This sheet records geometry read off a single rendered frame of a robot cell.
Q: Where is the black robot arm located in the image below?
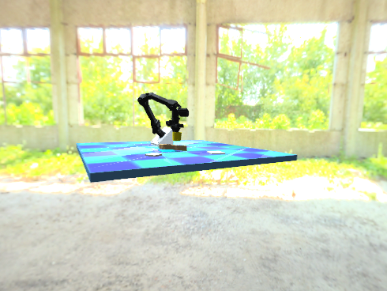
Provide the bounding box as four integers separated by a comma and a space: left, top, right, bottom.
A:
137, 92, 189, 138

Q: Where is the tan wooden bar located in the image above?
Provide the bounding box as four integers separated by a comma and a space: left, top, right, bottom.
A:
160, 144, 187, 151

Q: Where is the yellow cup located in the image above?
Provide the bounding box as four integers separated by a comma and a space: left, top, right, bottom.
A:
172, 132, 182, 142

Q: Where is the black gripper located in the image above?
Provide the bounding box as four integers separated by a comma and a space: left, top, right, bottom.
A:
167, 116, 184, 132

